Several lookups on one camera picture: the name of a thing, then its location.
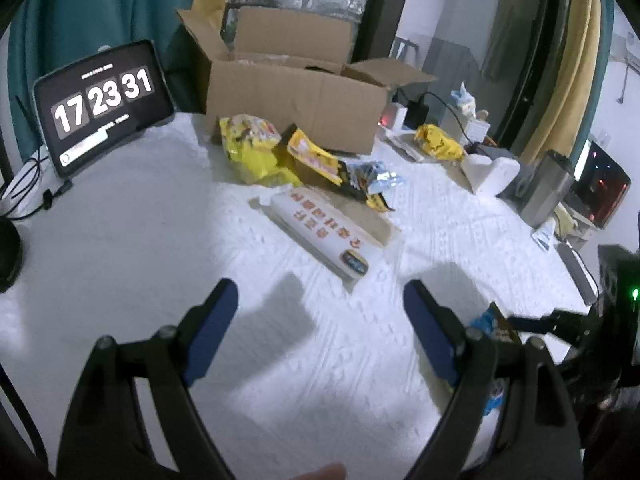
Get yellow chips bag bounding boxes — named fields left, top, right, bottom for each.
left=218, top=114, right=303, bottom=188

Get small blue snack packet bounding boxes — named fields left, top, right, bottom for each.
left=347, top=160, right=406, bottom=195

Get beige tissue pack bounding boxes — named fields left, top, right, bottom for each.
left=553, top=203, right=580, bottom=240

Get black round puck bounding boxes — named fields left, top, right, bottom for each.
left=0, top=218, right=23, bottom=292

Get yellow right curtain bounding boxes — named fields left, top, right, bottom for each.
left=521, top=0, right=602, bottom=164

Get brown cardboard box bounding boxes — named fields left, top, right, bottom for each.
left=177, top=6, right=436, bottom=155

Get white blue cream tube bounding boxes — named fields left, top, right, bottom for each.
left=532, top=217, right=556, bottom=252

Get white charger block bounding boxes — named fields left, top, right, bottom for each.
left=380, top=102, right=407, bottom=130

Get black power adapter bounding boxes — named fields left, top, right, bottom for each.
left=404, top=101, right=430, bottom=130

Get yellow black snack bag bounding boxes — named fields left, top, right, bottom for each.
left=282, top=125, right=393, bottom=212

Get white red text snack pack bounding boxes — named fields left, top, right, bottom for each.
left=250, top=185, right=404, bottom=290

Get computer monitor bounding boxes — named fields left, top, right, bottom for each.
left=574, top=140, right=631, bottom=229

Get tablet showing clock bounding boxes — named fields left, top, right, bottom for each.
left=32, top=39, right=175, bottom=179

